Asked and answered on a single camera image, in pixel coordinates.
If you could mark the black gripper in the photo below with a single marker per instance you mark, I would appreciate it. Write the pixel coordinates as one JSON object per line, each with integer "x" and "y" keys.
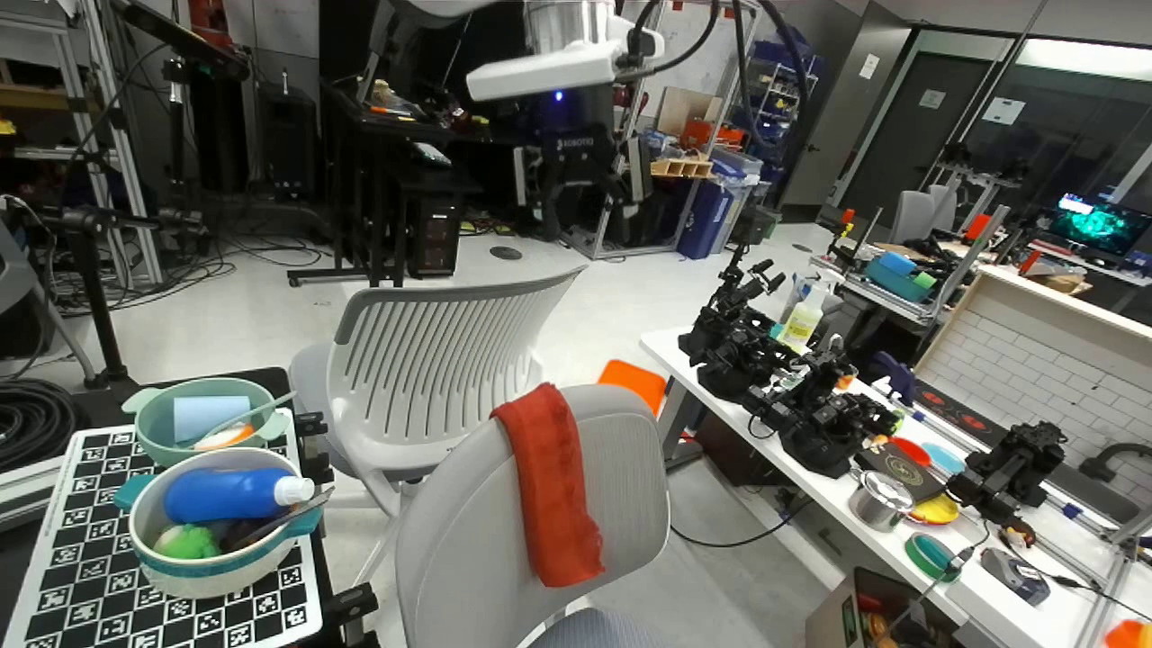
{"x": 573, "y": 162}

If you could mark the orange-red cloth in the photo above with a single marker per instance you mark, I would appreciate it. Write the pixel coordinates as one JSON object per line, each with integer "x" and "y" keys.
{"x": 550, "y": 459}

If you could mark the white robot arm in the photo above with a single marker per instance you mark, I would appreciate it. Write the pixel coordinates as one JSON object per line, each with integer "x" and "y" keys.
{"x": 572, "y": 45}

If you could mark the white slatted plastic chair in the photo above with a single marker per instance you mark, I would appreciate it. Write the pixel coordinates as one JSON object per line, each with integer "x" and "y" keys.
{"x": 412, "y": 368}

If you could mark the grey fabric office chair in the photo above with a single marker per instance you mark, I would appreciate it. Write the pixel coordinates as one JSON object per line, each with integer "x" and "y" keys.
{"x": 464, "y": 566}

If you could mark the blue recycling bin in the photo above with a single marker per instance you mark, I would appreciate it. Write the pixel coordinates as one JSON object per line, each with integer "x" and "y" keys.
{"x": 707, "y": 213}

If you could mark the black equipment rack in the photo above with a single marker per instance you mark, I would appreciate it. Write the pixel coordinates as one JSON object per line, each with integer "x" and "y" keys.
{"x": 394, "y": 200}

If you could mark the orange floor marker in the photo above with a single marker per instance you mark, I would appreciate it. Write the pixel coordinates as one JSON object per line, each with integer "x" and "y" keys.
{"x": 636, "y": 379}

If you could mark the teal storage box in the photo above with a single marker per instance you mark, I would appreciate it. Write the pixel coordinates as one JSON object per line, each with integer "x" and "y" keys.
{"x": 903, "y": 276}

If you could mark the far teal bowl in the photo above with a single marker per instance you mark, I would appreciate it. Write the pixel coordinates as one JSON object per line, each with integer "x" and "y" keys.
{"x": 170, "y": 423}

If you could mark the small metal pot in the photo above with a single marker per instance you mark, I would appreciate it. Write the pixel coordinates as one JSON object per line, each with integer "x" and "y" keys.
{"x": 881, "y": 501}

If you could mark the blue plastic bottle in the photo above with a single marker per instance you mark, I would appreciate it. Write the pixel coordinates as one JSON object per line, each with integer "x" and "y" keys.
{"x": 237, "y": 493}

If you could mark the white brick-pattern panel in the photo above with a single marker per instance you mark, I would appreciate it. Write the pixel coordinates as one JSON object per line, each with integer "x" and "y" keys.
{"x": 1020, "y": 349}

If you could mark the metal shelving unit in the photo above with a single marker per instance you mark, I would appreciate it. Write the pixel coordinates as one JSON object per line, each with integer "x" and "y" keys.
{"x": 72, "y": 38}

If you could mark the yellow toy plate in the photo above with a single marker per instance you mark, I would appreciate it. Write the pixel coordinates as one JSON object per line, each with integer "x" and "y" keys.
{"x": 939, "y": 513}

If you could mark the near teal-rimmed bowl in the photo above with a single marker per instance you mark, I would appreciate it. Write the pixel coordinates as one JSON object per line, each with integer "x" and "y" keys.
{"x": 248, "y": 549}

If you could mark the glowing computer monitor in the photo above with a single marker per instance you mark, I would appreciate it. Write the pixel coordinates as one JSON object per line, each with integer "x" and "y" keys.
{"x": 1096, "y": 224}

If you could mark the green round lid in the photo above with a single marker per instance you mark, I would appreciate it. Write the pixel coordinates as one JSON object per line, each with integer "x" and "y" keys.
{"x": 930, "y": 554}

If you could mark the green ball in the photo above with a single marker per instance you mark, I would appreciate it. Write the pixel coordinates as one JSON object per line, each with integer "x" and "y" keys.
{"x": 190, "y": 540}

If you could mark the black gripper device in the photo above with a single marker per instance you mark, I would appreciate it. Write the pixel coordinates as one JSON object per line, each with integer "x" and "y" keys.
{"x": 1010, "y": 474}

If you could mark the grey mouse-like object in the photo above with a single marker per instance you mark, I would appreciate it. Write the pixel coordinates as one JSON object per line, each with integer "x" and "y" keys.
{"x": 1020, "y": 576}

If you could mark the checkerboard marker tray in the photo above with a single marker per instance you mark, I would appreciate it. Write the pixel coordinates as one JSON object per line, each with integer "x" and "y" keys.
{"x": 87, "y": 589}

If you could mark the black camera rig pile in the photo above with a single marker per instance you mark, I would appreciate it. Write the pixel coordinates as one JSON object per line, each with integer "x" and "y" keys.
{"x": 794, "y": 393}

